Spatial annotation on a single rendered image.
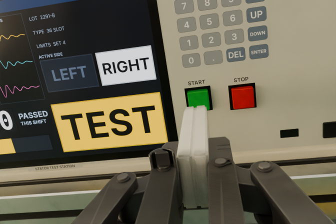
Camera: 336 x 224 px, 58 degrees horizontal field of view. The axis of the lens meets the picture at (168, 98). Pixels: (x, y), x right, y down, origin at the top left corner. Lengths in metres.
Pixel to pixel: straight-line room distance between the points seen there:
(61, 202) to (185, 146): 0.19
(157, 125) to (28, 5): 0.15
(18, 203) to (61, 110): 0.10
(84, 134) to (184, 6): 0.15
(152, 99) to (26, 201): 0.16
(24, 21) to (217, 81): 0.18
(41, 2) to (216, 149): 0.20
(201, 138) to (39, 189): 0.21
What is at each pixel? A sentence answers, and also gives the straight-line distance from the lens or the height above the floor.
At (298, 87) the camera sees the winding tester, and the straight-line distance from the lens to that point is 0.28.
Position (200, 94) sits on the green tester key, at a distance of 0.26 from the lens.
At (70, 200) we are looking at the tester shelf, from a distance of 0.31.
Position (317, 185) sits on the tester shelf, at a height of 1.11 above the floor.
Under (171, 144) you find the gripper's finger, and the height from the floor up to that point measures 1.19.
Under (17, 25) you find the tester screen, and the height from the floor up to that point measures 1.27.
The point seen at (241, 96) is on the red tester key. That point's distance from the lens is 0.27.
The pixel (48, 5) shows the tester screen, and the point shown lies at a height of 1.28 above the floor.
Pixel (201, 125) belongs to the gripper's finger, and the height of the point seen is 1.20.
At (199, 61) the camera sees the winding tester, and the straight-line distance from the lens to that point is 0.26.
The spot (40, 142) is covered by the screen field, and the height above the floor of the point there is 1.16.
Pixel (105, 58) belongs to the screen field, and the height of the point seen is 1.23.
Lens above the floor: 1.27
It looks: 17 degrees down
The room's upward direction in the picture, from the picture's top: 9 degrees counter-clockwise
